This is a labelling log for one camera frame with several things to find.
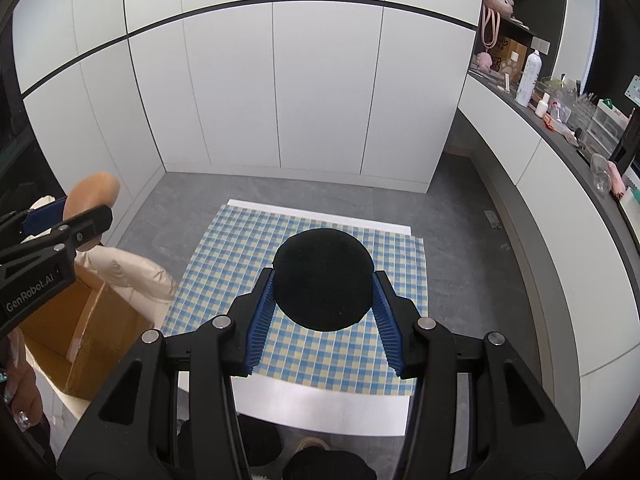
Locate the white spray bottle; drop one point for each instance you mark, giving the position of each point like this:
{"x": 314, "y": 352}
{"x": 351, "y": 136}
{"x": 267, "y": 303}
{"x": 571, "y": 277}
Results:
{"x": 529, "y": 77}

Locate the black round makeup puff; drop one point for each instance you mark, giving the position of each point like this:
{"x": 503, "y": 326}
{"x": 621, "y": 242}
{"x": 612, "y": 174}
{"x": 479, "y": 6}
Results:
{"x": 325, "y": 280}

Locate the black glass cabinet door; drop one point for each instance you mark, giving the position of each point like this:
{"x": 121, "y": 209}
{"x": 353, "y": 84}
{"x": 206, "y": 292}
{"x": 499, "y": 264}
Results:
{"x": 25, "y": 160}

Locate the clear wine glass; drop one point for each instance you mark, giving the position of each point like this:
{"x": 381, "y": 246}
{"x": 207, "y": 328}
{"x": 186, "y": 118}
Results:
{"x": 600, "y": 170}

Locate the small pink plush toy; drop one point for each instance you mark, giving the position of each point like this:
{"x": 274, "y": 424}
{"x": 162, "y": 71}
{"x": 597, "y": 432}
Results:
{"x": 484, "y": 61}

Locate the brown round makeup puff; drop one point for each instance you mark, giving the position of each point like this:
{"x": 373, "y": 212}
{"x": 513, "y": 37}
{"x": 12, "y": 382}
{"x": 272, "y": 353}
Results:
{"x": 92, "y": 190}

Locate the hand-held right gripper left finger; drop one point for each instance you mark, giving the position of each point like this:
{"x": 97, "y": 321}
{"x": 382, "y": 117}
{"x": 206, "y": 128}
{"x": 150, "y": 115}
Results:
{"x": 260, "y": 320}

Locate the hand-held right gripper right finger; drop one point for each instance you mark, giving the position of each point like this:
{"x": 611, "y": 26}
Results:
{"x": 387, "y": 320}

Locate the blue yellow checkered tablecloth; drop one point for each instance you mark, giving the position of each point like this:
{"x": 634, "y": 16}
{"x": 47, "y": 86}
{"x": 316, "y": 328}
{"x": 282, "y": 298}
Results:
{"x": 225, "y": 240}

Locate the person's right leg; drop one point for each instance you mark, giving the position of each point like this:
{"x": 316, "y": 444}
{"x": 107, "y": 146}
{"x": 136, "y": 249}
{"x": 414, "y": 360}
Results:
{"x": 330, "y": 467}

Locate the cream cushioned chair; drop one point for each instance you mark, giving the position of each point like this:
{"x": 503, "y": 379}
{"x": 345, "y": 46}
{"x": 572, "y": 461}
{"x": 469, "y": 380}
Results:
{"x": 140, "y": 280}

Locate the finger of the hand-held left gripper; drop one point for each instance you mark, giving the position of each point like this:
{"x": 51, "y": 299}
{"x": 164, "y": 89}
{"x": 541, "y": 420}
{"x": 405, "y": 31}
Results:
{"x": 45, "y": 215}
{"x": 85, "y": 225}

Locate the person's left hand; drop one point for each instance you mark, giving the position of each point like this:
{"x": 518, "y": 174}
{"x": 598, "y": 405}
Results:
{"x": 17, "y": 380}

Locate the white tall cabinets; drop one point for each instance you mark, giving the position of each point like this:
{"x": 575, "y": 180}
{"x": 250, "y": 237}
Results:
{"x": 300, "y": 85}

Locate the clear plastic drawer organizer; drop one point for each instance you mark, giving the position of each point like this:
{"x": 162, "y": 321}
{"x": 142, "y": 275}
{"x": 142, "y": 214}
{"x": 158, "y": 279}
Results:
{"x": 605, "y": 122}

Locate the beige slipper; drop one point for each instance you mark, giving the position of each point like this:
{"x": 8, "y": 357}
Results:
{"x": 310, "y": 444}

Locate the floor socket cover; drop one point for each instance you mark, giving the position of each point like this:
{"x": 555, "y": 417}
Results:
{"x": 492, "y": 218}

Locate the brown printed cardboard box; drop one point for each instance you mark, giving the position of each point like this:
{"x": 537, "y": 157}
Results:
{"x": 510, "y": 57}

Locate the white curved counter cabinet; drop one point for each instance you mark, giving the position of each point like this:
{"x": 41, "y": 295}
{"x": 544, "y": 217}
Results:
{"x": 500, "y": 150}

